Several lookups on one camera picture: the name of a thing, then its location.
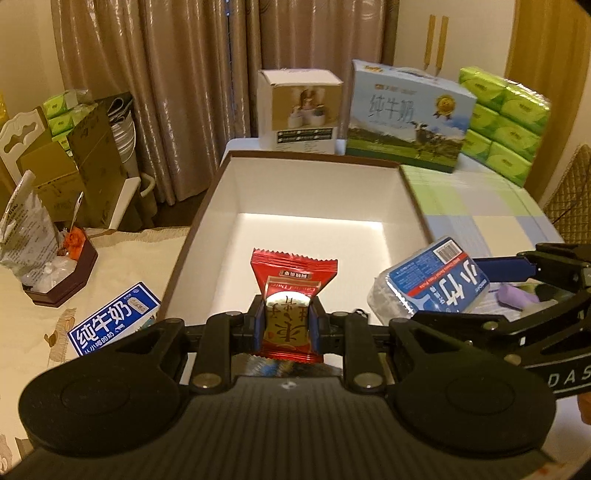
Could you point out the stack of green tissue packs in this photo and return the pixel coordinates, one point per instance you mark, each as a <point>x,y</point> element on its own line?
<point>505,124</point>

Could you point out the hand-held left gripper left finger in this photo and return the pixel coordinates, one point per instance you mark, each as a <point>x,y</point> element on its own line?
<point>258,325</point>

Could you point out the white paper shopping bag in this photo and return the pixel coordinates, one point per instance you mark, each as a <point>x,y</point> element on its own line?
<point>122,129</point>

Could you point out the golden curtain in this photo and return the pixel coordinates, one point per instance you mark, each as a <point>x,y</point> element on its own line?
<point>549,46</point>

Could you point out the olive cardboard box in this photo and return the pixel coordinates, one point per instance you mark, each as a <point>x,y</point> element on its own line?
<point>92,161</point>

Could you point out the blue milk carton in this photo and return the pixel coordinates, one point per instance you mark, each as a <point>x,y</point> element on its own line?
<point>111,323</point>

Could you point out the beige curtain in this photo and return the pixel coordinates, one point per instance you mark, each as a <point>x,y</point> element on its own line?
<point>184,92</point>

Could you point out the white carved chair back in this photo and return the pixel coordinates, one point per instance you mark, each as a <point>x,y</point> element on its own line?
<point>21,134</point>

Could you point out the red snack packet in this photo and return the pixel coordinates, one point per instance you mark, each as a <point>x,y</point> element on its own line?
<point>293,281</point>

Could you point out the white product box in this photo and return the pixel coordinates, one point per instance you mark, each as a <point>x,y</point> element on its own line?
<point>300,110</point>

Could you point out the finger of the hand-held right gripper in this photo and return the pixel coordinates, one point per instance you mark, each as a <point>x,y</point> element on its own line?
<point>505,269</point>
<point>508,323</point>

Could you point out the quilted brown chair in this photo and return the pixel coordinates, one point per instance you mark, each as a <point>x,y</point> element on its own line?
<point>572,194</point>

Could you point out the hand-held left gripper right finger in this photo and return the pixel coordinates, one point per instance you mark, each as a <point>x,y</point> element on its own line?
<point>315,325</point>

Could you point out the blue floss pick pack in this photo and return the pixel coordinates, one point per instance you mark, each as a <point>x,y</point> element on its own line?
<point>429,281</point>

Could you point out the blue milk gift box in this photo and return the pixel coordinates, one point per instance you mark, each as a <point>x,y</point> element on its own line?
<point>401,120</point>

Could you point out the purple lotion tube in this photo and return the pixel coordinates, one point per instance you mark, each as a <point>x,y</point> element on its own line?
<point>519,296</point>

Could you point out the large white box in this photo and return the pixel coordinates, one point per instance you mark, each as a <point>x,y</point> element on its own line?
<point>300,194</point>

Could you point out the orange wrapped item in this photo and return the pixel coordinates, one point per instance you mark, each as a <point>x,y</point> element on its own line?
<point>75,241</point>

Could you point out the dark red hexagonal box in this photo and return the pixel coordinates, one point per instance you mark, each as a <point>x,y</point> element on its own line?
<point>69,277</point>

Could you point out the green tissue pack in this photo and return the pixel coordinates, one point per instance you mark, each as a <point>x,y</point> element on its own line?
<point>59,139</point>
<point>64,101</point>
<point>64,122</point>

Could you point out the printed plastic bag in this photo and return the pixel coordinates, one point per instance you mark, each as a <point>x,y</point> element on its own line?
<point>25,230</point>

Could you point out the plaid tablecloth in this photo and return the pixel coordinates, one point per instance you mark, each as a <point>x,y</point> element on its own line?
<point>471,207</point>

